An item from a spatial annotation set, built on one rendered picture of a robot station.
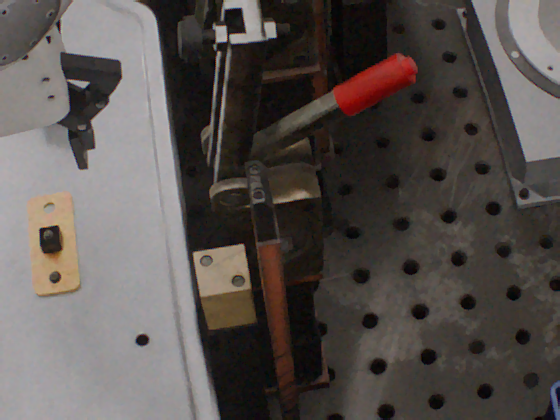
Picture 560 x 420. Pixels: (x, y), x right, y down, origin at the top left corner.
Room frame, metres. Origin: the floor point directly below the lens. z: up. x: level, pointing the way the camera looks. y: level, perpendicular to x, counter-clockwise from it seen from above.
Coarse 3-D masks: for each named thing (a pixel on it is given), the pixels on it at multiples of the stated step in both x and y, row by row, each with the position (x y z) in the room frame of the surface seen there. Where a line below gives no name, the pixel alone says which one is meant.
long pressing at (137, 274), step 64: (128, 0) 0.66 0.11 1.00; (128, 64) 0.59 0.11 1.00; (64, 128) 0.53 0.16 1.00; (128, 128) 0.52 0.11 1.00; (0, 192) 0.48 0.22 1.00; (128, 192) 0.46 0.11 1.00; (0, 256) 0.42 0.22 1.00; (128, 256) 0.41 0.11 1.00; (192, 256) 0.41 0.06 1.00; (0, 320) 0.37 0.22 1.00; (64, 320) 0.36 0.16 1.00; (128, 320) 0.36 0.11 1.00; (192, 320) 0.35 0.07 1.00; (0, 384) 0.31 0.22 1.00; (64, 384) 0.31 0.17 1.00; (128, 384) 0.31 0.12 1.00; (192, 384) 0.30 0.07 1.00
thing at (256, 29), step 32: (256, 0) 0.46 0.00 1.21; (192, 32) 0.43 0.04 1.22; (224, 32) 0.44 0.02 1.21; (256, 32) 0.43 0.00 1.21; (288, 32) 0.44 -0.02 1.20; (224, 64) 0.45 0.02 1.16; (256, 64) 0.42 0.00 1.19; (224, 96) 0.42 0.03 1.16; (256, 96) 0.42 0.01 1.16; (224, 128) 0.42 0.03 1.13; (224, 160) 0.42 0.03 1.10
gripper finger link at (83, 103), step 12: (84, 96) 0.43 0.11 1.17; (96, 96) 0.43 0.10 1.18; (108, 96) 0.43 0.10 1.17; (72, 108) 0.43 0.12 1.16; (84, 108) 0.42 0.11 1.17; (96, 108) 0.42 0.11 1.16; (72, 132) 0.42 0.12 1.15; (72, 144) 0.42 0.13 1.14; (84, 144) 0.42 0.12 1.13; (84, 156) 0.42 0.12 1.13; (84, 168) 0.42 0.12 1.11
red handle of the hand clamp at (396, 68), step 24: (384, 72) 0.44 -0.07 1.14; (408, 72) 0.44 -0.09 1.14; (336, 96) 0.44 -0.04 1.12; (360, 96) 0.44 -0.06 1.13; (384, 96) 0.44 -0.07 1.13; (288, 120) 0.44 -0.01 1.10; (312, 120) 0.44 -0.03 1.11; (336, 120) 0.44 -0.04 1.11; (264, 144) 0.44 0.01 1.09; (288, 144) 0.43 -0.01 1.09
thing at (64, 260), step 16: (64, 192) 0.47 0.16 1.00; (32, 208) 0.46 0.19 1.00; (64, 208) 0.45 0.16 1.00; (32, 224) 0.44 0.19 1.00; (48, 224) 0.44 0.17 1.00; (64, 224) 0.44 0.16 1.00; (32, 240) 0.43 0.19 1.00; (64, 240) 0.43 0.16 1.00; (32, 256) 0.42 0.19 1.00; (48, 256) 0.42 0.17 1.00; (64, 256) 0.41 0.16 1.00; (32, 272) 0.40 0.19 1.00; (48, 272) 0.40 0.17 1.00; (64, 272) 0.40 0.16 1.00; (48, 288) 0.39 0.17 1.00; (64, 288) 0.39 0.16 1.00
